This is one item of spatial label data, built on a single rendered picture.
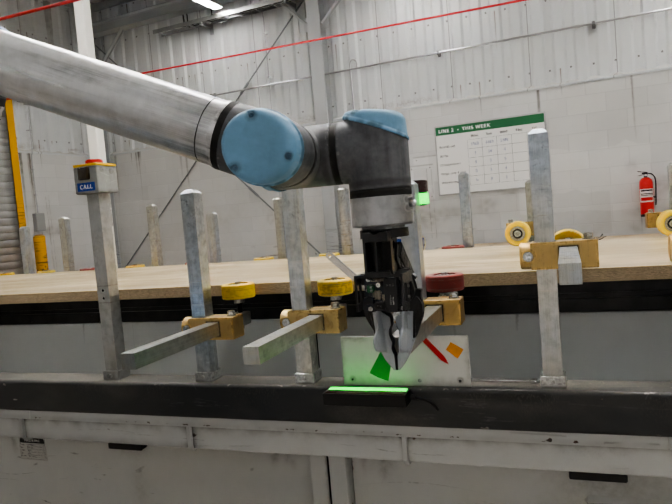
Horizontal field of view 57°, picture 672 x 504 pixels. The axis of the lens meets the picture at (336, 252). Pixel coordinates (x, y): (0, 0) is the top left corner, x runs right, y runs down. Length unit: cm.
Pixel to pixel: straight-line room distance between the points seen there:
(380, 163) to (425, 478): 96
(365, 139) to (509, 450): 71
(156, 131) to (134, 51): 1065
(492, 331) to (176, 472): 100
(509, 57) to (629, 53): 140
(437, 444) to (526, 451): 17
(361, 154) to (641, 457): 78
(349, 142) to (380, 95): 813
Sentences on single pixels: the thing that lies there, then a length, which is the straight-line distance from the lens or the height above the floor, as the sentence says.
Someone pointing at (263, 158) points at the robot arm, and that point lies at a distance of 75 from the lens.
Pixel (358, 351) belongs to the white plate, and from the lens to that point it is 128.
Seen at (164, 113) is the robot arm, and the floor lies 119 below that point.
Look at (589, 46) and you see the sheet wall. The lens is 852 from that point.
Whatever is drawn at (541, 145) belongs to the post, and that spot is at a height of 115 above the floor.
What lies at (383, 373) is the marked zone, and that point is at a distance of 128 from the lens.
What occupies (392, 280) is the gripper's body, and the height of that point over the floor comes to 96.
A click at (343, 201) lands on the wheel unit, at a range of 242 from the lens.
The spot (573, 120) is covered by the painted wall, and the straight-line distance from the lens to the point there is 836.
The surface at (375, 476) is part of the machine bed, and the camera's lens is 166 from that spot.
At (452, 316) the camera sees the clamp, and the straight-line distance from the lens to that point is 122.
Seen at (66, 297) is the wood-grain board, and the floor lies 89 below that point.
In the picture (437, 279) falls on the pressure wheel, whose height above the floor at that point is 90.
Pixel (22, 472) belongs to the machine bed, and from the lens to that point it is 232.
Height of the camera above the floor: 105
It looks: 3 degrees down
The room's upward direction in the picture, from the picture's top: 5 degrees counter-clockwise
